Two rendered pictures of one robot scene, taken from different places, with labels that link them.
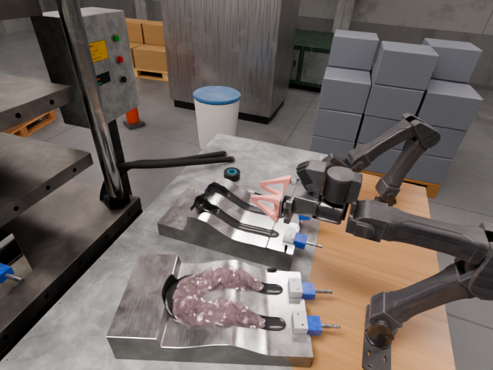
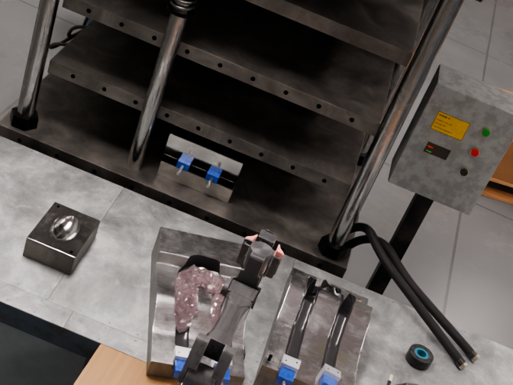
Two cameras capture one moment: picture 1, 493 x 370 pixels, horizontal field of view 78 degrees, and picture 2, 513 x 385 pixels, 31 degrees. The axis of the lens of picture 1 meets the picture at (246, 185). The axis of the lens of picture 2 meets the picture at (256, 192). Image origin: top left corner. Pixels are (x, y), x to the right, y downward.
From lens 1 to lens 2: 2.12 m
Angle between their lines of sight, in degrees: 60
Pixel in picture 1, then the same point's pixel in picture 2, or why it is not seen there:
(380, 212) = (240, 290)
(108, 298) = not seen: hidden behind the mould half
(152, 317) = (177, 250)
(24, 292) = (205, 202)
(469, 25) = not seen: outside the picture
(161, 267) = (227, 257)
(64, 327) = (175, 224)
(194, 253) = (265, 308)
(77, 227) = (285, 224)
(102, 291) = not seen: hidden behind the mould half
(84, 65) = (390, 116)
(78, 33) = (404, 92)
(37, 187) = (286, 159)
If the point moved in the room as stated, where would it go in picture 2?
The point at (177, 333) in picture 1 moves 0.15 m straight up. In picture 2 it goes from (167, 272) to (181, 233)
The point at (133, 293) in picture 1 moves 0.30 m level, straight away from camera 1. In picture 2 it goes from (198, 239) to (275, 227)
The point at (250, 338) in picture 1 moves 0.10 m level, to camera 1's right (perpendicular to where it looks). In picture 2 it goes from (164, 315) to (163, 341)
